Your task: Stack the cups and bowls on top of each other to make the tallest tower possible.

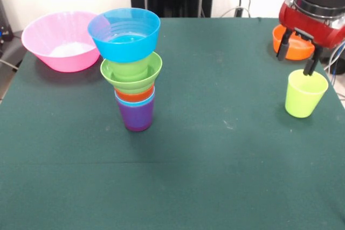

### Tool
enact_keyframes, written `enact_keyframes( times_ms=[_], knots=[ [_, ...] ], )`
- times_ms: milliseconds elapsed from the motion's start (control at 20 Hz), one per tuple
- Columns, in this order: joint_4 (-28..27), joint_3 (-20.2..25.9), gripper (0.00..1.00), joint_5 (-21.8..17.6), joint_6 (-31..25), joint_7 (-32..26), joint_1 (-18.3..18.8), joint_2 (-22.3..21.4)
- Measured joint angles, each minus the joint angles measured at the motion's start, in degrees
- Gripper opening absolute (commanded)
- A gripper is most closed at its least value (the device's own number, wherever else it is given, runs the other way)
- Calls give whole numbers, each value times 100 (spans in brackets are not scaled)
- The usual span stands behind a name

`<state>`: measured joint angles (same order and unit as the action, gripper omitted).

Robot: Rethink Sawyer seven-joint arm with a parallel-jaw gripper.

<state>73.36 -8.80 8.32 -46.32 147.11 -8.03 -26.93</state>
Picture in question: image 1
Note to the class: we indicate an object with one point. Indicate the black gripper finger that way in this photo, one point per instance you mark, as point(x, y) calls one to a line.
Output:
point(283, 45)
point(312, 63)

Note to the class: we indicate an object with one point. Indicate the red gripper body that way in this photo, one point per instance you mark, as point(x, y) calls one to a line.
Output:
point(315, 29)

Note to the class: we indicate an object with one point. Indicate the yellow-green cup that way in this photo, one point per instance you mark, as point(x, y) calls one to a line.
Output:
point(302, 103)

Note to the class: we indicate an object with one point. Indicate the green bowl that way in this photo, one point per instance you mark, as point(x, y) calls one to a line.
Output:
point(132, 84)

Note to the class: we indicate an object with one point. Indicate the blue bowl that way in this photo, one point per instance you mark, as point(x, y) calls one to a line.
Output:
point(124, 51)

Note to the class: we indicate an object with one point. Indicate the blue cup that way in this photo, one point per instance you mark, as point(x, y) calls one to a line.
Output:
point(134, 103)

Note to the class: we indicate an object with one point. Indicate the orange cup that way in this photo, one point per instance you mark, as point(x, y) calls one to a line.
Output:
point(132, 96)

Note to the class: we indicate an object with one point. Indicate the purple cup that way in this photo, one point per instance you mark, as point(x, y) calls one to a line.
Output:
point(136, 117)

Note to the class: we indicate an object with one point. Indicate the orange bowl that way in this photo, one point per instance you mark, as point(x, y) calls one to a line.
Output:
point(296, 49)

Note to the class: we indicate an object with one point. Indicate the black office chair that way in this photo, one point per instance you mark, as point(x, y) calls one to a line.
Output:
point(337, 57)

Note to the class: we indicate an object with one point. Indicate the black plug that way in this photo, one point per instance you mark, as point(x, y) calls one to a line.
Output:
point(238, 12)

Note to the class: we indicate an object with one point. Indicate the dark green table cloth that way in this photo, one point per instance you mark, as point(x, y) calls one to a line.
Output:
point(172, 173)

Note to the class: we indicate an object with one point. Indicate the large pink bowl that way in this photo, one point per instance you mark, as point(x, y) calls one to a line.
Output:
point(40, 41)

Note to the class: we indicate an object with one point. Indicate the black device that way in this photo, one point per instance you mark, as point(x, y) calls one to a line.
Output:
point(5, 33)

